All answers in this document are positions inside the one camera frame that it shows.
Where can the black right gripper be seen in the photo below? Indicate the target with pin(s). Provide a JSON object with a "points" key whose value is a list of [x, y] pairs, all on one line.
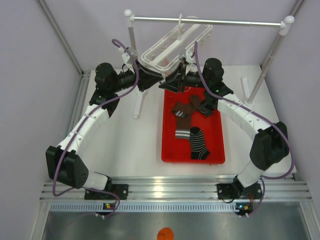
{"points": [[175, 81]]}

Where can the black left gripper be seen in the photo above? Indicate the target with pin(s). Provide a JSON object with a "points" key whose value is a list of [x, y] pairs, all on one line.
{"points": [[147, 78]]}

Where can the white clip sock hanger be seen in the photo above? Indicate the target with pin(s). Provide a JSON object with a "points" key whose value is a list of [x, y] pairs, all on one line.
{"points": [[174, 44]]}

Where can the pale pink sock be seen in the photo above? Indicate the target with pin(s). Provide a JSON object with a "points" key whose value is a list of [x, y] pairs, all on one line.
{"points": [[168, 66]]}

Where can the brown sock striped cuff long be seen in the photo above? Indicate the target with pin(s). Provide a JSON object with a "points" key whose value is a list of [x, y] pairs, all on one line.
{"points": [[183, 125]]}

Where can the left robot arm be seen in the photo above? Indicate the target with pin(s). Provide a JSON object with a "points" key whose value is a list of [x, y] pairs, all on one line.
{"points": [[65, 162]]}

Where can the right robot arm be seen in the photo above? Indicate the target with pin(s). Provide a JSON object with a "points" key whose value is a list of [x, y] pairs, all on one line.
{"points": [[269, 140]]}

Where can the white rack base foot left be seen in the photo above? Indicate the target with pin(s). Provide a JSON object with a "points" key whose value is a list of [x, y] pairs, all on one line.
{"points": [[138, 104]]}

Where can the black striped sock upper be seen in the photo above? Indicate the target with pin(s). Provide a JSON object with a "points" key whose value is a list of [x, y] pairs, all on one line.
{"points": [[205, 109]]}

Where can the black striped sock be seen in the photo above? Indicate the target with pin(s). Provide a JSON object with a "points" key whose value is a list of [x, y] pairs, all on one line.
{"points": [[197, 144], [205, 109]]}

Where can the red plastic tray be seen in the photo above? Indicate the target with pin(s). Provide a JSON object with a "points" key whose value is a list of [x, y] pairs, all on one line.
{"points": [[175, 150]]}

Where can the black striped sock lower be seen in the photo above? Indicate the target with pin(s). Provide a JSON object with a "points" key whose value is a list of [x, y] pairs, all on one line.
{"points": [[197, 144]]}

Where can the orange round object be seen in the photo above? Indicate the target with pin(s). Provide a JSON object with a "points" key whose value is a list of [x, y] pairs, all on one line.
{"points": [[165, 234]]}

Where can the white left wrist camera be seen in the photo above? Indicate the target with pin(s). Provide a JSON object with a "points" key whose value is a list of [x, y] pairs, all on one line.
{"points": [[129, 61]]}

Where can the aluminium mounting rail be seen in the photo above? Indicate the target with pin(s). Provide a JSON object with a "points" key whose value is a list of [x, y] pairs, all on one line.
{"points": [[204, 188]]}

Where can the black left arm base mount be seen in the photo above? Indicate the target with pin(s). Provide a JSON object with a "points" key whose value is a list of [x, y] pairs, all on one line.
{"points": [[119, 190]]}

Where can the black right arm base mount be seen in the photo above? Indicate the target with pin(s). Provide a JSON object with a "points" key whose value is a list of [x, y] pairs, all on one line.
{"points": [[228, 192]]}

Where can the white drying rack frame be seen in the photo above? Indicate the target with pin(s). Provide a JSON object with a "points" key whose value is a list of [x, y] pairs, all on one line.
{"points": [[283, 26]]}

